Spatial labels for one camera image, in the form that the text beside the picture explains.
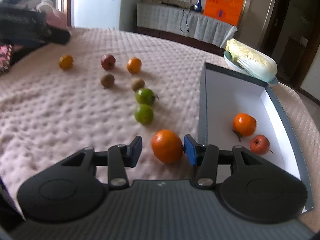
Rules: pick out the cabinet with white cloth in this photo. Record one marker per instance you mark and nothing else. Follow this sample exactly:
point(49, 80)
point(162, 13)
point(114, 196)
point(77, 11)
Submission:
point(184, 26)

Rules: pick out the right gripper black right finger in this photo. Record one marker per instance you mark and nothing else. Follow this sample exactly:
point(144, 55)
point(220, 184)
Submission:
point(206, 159)

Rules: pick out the yellow orange citrus fruit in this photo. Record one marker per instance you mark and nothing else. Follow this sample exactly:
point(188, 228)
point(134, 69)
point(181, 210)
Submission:
point(66, 62)

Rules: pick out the green lime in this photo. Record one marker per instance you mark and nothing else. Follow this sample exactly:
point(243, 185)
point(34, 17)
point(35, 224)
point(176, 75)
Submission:
point(145, 96)
point(143, 114)

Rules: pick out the orange paper bag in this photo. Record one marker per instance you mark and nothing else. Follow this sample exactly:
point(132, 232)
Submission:
point(228, 11)

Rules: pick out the white shallow cardboard box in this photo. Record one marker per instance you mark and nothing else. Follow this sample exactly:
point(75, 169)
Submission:
point(235, 108)

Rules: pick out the large orange tangerine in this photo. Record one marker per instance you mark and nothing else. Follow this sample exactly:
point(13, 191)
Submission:
point(167, 146)

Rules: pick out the pink quilted table cover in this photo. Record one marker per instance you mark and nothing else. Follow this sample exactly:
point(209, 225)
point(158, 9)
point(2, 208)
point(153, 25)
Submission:
point(53, 121)

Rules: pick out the small orange citrus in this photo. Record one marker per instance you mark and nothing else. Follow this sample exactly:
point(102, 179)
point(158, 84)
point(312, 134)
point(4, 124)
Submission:
point(134, 65)

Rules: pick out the orange tangerine with stem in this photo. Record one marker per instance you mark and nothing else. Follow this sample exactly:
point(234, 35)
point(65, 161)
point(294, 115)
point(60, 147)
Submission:
point(244, 125)

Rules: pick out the white chest freezer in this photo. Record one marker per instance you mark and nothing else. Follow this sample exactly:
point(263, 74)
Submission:
point(106, 14)

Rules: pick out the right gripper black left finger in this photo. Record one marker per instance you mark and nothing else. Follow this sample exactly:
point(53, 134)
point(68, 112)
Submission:
point(117, 158)

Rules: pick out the dark red apple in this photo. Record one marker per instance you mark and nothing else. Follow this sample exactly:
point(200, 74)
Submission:
point(108, 62)

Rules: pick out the small red apple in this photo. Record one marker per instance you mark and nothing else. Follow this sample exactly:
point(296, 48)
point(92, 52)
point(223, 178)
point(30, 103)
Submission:
point(260, 145)

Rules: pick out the brown kiwi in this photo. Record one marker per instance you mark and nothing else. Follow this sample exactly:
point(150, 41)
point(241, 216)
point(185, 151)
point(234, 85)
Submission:
point(137, 84)
point(107, 81)

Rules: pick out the light blue plate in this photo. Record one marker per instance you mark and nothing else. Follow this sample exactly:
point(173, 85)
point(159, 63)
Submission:
point(235, 66)

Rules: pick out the napa cabbage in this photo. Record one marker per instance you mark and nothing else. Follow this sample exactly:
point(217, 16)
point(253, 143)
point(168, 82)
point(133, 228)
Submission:
point(251, 60)

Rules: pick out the blue glass bottle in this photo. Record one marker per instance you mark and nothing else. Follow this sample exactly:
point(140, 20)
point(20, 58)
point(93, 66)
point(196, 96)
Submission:
point(198, 6)

